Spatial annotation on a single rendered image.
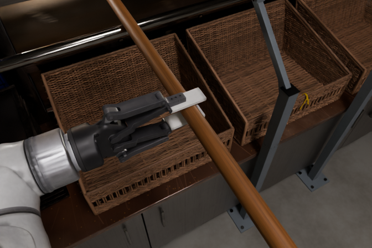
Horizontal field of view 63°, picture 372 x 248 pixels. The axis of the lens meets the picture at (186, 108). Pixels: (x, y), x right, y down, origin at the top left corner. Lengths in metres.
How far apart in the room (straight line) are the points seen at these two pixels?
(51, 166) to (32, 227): 0.08
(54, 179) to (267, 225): 0.31
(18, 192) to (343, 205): 1.71
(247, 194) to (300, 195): 1.44
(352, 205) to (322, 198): 0.16
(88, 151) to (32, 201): 0.10
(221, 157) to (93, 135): 0.20
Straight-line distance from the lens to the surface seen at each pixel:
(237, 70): 1.55
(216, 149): 0.48
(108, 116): 0.47
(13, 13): 1.15
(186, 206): 1.31
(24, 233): 0.44
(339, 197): 1.96
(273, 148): 1.17
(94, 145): 0.49
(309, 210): 1.86
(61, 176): 0.49
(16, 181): 0.48
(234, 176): 0.46
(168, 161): 1.05
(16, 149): 0.50
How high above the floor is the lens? 1.60
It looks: 49 degrees down
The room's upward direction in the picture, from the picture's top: straight up
